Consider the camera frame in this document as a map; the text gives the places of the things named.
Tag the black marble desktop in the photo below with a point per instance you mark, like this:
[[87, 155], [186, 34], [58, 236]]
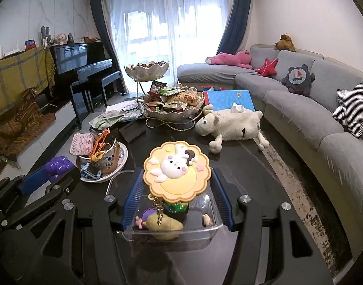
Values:
[[243, 166]]

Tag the small blue device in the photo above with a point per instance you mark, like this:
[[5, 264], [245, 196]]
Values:
[[91, 171]]

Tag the blue curtain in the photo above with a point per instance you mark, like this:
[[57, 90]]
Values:
[[237, 14], [100, 20]]

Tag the small pink figure toy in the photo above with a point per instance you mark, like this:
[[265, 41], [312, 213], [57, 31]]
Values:
[[206, 220]]

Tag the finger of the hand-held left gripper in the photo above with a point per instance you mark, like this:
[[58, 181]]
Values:
[[34, 181], [63, 188]]

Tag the black piano bench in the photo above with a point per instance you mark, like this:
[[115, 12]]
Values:
[[111, 77]]

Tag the yellow plaid blanket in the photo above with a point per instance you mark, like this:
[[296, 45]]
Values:
[[18, 74]]

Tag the white low cabinet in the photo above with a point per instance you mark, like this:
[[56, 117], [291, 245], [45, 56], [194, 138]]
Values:
[[60, 121]]

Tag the navy sailboat cushion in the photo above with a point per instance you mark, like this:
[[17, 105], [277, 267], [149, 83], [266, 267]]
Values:
[[298, 78]]

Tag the patterned ceramic mug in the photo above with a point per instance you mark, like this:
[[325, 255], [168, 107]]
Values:
[[110, 157]]

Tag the white sheer curtain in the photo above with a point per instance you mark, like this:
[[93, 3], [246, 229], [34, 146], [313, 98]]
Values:
[[175, 20]]

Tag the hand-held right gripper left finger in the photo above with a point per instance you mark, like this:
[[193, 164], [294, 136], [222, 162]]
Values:
[[132, 199]]

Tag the purple toy camera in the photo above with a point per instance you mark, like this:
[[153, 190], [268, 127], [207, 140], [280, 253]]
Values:
[[147, 215]]

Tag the white router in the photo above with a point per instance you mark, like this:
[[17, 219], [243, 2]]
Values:
[[14, 52]]

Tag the yellow plush chick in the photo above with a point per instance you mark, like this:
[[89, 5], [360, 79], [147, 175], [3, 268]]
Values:
[[169, 230]]

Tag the white plate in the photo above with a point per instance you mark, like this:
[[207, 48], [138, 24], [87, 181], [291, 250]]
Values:
[[119, 166]]

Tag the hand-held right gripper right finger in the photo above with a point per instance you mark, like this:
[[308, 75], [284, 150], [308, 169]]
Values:
[[224, 199]]

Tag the clear plastic box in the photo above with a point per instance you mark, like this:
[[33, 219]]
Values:
[[193, 237]]

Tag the black piano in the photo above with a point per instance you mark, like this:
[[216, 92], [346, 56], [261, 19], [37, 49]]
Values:
[[68, 56]]

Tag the grey plush bunny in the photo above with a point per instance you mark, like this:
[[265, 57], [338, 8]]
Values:
[[46, 37]]

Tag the dark metronome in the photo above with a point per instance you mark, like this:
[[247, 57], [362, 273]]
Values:
[[70, 39]]

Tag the black wallet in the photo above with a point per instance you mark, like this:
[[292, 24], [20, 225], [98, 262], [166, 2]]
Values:
[[131, 132]]

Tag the grey curved sofa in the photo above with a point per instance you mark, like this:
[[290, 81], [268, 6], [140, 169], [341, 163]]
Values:
[[294, 109]]

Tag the small blue clock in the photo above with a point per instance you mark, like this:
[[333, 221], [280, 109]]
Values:
[[30, 44]]

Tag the red star pillow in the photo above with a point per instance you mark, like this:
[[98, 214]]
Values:
[[269, 67]]

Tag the pile of snack packets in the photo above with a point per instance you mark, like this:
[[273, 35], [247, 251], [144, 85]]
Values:
[[172, 98]]

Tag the pink plush doll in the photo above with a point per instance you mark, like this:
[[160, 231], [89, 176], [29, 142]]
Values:
[[61, 38]]

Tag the purple grape toy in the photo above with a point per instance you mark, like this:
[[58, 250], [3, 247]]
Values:
[[58, 166]]

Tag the patterned pink pouch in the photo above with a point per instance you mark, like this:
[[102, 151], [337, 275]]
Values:
[[82, 144]]

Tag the brown patterned cloth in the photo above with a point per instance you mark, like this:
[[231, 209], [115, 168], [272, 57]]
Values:
[[21, 124]]

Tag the crumpled grey-green bag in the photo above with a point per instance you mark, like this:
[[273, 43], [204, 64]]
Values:
[[106, 120]]

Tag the two-tier silver bowl stand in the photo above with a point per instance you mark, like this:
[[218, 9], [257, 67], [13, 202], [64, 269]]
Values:
[[146, 71]]

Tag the orange plastic tongs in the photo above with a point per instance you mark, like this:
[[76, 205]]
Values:
[[97, 154]]

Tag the white plush sheep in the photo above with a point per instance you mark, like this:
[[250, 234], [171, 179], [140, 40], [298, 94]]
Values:
[[235, 124]]

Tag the pink plush toy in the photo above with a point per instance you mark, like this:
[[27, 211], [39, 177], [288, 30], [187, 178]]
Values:
[[232, 59]]

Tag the striped star pillow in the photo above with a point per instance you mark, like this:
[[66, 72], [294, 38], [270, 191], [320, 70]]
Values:
[[353, 109]]

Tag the yellow cookie-shaped bunny pendant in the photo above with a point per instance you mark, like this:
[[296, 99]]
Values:
[[175, 169]]

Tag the brown plush dog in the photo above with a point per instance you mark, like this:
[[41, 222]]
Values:
[[285, 43]]

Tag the blue box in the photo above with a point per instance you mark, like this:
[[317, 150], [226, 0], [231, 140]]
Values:
[[226, 101]]

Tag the black and green ball toy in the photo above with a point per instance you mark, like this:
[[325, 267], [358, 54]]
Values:
[[177, 210]]

